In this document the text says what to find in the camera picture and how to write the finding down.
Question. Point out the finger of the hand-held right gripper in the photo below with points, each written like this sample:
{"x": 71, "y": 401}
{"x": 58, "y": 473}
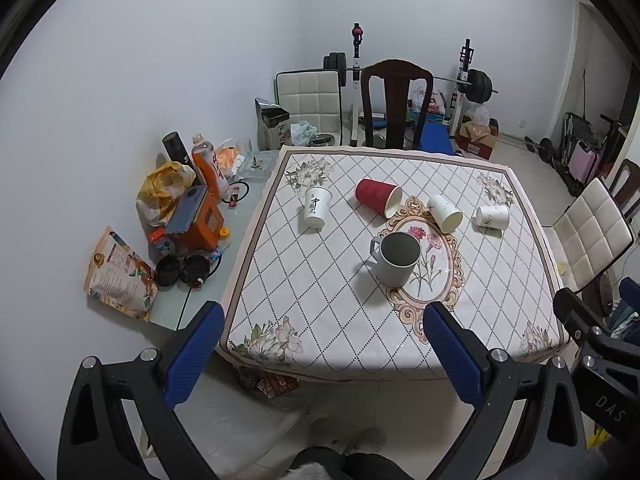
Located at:
{"x": 630, "y": 291}
{"x": 575, "y": 310}

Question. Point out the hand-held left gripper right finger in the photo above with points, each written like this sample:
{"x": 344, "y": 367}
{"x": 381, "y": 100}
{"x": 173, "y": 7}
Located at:
{"x": 452, "y": 355}

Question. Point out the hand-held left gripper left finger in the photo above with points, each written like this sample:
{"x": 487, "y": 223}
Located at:
{"x": 195, "y": 355}

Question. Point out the white cup with thin sprig print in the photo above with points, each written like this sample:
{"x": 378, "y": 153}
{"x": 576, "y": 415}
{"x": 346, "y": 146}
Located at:
{"x": 492, "y": 216}

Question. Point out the plain white paper cup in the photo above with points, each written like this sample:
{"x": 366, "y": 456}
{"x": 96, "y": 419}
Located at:
{"x": 442, "y": 210}

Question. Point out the red paper cup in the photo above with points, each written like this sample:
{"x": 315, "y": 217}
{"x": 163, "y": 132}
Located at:
{"x": 375, "y": 195}

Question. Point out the white cup with black print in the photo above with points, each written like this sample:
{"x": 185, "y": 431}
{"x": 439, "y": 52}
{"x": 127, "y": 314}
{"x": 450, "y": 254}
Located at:
{"x": 316, "y": 207}

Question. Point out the white padded chair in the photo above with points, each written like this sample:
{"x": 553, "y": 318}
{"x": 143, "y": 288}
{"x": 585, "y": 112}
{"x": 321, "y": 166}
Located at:
{"x": 585, "y": 240}
{"x": 310, "y": 97}

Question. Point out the red packets under table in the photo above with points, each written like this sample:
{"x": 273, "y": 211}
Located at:
{"x": 272, "y": 385}

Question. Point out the grey ceramic mug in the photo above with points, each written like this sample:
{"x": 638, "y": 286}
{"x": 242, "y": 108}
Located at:
{"x": 397, "y": 262}

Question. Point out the orange printed snack bag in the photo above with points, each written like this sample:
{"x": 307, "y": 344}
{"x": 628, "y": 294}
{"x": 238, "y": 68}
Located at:
{"x": 117, "y": 275}

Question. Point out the blue and red packet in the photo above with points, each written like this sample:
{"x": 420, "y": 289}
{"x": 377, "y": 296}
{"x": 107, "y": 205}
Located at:
{"x": 162, "y": 244}

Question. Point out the dark wooden chair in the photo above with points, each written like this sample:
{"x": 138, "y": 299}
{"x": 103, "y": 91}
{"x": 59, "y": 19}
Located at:
{"x": 395, "y": 105}
{"x": 627, "y": 175}

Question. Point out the white fluffy slipper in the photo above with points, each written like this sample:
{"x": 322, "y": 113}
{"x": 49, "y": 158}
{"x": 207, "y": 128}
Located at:
{"x": 365, "y": 440}

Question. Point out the orange box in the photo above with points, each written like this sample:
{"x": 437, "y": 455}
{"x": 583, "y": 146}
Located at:
{"x": 207, "y": 225}

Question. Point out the pink suitcase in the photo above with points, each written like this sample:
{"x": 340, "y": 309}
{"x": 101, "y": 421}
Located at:
{"x": 586, "y": 162}

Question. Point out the person's legs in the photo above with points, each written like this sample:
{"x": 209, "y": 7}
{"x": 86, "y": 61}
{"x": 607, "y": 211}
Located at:
{"x": 365, "y": 467}

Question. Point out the blue phone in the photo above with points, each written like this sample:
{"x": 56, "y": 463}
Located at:
{"x": 186, "y": 210}

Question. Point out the floral diamond-pattern tablecloth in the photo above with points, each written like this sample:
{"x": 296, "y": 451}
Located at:
{"x": 320, "y": 280}

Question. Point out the black dumbbell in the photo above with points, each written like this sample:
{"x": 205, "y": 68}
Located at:
{"x": 545, "y": 149}

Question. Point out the black folding cart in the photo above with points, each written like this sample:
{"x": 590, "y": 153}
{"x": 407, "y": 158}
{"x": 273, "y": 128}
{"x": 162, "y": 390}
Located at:
{"x": 575, "y": 127}

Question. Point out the yellow plastic bag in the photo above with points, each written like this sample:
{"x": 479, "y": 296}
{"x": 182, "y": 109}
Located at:
{"x": 162, "y": 185}

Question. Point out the orange drink bottle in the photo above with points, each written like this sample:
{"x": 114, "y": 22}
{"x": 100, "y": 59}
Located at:
{"x": 210, "y": 170}

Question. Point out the brown cardboard box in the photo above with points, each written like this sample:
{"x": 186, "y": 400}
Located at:
{"x": 477, "y": 140}

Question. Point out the clear glass tray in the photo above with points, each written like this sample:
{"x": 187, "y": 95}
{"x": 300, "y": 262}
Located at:
{"x": 257, "y": 165}

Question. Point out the clear bag with orange contents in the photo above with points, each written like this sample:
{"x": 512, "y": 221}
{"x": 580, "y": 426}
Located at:
{"x": 229, "y": 157}

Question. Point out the black cylinder container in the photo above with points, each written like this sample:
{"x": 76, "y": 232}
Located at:
{"x": 176, "y": 147}

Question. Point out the clear plastic bag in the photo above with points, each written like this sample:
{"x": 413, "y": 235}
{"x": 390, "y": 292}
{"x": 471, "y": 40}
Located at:
{"x": 481, "y": 115}

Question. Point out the blue bench pad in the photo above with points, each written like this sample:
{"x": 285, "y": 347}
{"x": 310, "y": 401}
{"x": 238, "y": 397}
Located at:
{"x": 436, "y": 137}

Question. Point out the printed carton box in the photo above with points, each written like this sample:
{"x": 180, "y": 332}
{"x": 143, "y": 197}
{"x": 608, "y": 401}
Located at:
{"x": 272, "y": 127}

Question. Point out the white and green plastic bag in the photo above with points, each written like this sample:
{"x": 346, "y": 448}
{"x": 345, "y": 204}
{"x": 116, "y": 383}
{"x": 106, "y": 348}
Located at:
{"x": 302, "y": 132}

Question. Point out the barbell with black plates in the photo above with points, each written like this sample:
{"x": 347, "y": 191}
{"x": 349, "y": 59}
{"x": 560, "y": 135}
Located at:
{"x": 477, "y": 82}

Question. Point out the red and white plastic bag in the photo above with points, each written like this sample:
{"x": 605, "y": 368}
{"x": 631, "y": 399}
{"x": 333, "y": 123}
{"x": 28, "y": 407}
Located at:
{"x": 434, "y": 102}

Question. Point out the metal bowl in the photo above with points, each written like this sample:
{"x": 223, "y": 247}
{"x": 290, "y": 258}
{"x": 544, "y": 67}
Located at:
{"x": 324, "y": 139}

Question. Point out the white barbell rack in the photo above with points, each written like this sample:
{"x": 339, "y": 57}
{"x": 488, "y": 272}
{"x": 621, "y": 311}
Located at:
{"x": 356, "y": 67}

